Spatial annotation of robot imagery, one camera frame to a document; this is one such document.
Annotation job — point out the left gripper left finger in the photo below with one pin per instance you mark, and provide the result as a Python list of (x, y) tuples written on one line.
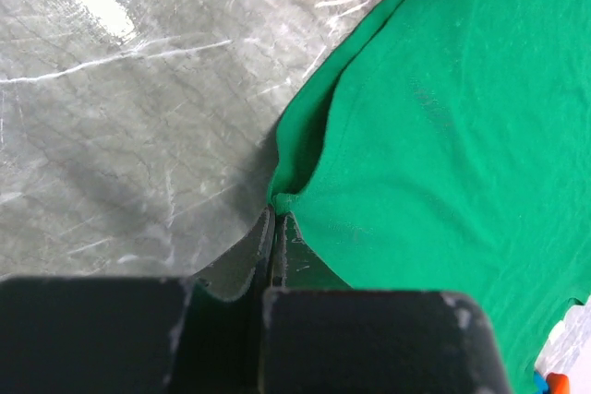
[(229, 277)]

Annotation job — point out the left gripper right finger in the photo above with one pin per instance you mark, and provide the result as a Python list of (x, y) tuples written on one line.
[(294, 265)]

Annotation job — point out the green t-shirt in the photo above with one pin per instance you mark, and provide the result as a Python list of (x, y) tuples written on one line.
[(445, 145)]

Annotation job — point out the folded blue t-shirt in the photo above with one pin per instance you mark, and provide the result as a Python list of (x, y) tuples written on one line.
[(541, 383)]

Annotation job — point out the folded orange t-shirt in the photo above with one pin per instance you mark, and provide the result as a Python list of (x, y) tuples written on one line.
[(558, 383)]

